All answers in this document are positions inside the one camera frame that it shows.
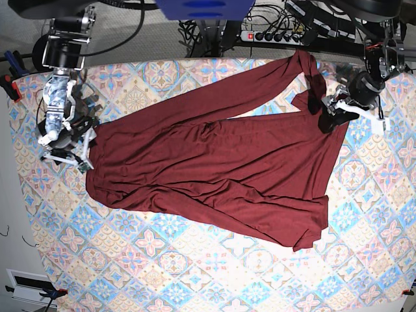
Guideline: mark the orange black clamp lower left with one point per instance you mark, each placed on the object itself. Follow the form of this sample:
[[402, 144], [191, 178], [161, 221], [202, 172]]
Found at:
[[52, 293]]

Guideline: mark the white floor box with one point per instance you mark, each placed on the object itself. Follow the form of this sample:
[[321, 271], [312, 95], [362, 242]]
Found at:
[[27, 287]]

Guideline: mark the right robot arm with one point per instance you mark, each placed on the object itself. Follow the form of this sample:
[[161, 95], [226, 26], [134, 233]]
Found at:
[[67, 127]]

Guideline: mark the dark red t-shirt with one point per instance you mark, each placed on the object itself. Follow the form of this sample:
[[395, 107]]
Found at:
[[244, 154]]

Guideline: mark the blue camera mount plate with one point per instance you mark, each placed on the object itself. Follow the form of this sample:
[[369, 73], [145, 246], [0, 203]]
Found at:
[[234, 10]]

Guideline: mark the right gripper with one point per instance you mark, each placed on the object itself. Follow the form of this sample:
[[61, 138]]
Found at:
[[71, 146]]

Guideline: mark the white power strip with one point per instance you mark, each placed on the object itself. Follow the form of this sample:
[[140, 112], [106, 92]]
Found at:
[[271, 37]]

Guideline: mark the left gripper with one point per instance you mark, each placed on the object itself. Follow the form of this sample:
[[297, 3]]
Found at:
[[361, 98]]

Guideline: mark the black round stool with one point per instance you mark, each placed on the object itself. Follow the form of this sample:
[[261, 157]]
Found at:
[[38, 52]]

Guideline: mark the orange black clamp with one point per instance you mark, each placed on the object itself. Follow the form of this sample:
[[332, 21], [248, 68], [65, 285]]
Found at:
[[10, 87], [52, 293]]

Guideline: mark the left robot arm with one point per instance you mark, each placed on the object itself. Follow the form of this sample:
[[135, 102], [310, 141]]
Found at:
[[379, 21]]

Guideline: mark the orange black clamp upper left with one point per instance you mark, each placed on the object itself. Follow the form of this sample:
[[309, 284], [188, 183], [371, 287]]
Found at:
[[10, 87]]

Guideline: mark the orange clamp lower right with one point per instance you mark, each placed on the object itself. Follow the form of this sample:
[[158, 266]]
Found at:
[[408, 292]]

